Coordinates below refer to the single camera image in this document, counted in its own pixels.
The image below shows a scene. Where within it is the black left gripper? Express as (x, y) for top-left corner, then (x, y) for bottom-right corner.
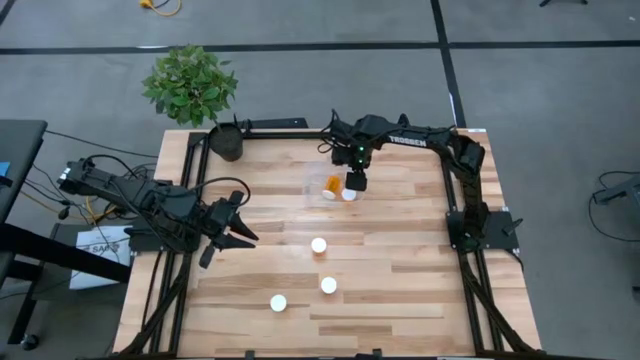
(199, 189), (260, 251)

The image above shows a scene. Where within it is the clear plastic basket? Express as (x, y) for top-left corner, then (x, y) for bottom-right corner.
(302, 159), (366, 206)

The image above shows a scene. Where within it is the dark round plant pot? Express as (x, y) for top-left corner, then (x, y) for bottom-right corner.
(208, 123), (245, 163)

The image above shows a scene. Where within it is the black rectangular box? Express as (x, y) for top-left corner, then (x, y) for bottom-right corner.
(244, 117), (309, 131)

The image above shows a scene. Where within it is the white paper sign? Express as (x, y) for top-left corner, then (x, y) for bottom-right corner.
(68, 225), (134, 291)

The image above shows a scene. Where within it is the green leafy plant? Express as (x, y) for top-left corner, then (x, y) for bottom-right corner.
(141, 44), (239, 129)

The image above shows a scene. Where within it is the black desk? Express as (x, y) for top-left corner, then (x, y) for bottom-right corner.
(0, 118), (134, 351)

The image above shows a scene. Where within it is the grey floor stand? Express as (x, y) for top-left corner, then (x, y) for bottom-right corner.
(592, 173), (640, 206)

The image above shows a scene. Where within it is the black aluminium frame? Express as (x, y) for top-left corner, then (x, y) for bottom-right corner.
(117, 127), (546, 360)

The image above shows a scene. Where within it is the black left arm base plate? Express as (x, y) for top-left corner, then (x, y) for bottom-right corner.
(124, 222), (201, 254)

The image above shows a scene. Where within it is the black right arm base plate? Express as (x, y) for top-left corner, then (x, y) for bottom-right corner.
(446, 209), (520, 251)

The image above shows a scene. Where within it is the yellow extension cable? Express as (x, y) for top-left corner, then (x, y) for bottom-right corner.
(139, 0), (182, 17)

